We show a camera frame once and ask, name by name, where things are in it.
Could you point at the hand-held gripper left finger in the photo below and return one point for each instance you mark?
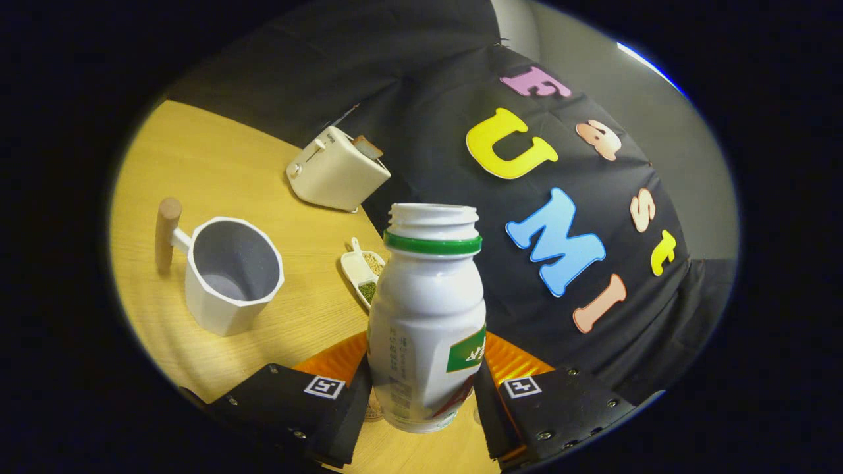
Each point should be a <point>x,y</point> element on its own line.
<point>352,421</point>

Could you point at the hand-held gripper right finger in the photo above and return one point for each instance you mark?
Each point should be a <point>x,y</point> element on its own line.
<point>490,421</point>

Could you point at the white divided dish with beans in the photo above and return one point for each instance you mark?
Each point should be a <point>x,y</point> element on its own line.
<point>355,266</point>

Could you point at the cream toaster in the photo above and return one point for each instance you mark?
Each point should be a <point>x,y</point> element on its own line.
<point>336,178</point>

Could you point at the toast slice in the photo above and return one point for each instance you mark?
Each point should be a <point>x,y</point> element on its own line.
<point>367,147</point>

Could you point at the wooden table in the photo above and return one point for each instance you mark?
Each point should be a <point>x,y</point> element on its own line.
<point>197,158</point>

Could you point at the black backdrop cloth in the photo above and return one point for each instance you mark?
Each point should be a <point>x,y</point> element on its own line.
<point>421,85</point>

